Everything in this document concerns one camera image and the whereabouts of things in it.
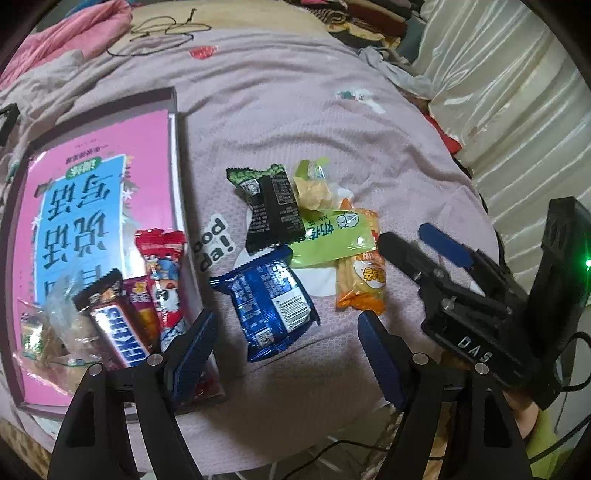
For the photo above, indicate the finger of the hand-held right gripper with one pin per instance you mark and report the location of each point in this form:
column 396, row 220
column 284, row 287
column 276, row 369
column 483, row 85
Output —
column 443, row 242
column 406, row 256

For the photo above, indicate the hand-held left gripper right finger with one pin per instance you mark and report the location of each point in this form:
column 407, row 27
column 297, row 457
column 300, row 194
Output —
column 383, row 355

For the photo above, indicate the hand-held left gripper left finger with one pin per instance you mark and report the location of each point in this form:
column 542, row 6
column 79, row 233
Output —
column 194, row 355

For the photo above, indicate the purple orange snack packet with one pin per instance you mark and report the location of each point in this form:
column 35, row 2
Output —
column 141, row 295

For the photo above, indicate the brown chocolate bar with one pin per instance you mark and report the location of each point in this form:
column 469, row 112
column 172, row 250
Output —
column 115, row 327

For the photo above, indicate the red white candy packet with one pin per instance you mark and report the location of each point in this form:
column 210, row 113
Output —
column 161, row 277

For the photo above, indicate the blue snack packet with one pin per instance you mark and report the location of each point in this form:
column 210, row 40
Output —
column 263, row 300

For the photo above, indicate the clear packet of pale chips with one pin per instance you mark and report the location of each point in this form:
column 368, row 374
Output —
column 314, row 191

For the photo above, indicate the clear packet of beige biscuits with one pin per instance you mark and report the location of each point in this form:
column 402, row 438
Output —
column 69, row 332

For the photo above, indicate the black green snack packet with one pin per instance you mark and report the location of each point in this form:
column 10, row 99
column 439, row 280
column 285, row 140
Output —
column 272, row 207

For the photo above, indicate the small clear yellow-green packet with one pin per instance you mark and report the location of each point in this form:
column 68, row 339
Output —
column 32, row 337

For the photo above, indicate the pink book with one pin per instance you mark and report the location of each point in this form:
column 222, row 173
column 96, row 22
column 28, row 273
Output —
column 138, row 99
column 92, row 194

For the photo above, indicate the person's right forearm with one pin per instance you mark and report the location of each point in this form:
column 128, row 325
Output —
column 545, row 443

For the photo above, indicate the red cloth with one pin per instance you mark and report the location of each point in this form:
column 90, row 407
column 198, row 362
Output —
column 450, row 141

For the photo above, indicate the cream curtain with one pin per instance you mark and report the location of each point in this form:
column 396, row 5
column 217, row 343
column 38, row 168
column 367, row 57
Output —
column 508, row 92

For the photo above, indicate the grey white cloth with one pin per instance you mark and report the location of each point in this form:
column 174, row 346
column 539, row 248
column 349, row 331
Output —
column 392, row 69

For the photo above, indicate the pile of folded clothes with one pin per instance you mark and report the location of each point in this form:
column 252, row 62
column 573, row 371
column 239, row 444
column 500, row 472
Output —
column 369, row 18

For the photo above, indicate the beige sheet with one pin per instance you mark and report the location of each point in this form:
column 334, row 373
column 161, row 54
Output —
column 258, row 18

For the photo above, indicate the pink quilt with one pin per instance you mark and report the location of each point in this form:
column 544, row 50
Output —
column 60, row 37

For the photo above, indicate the black frame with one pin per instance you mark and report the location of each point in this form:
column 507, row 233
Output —
column 11, row 117

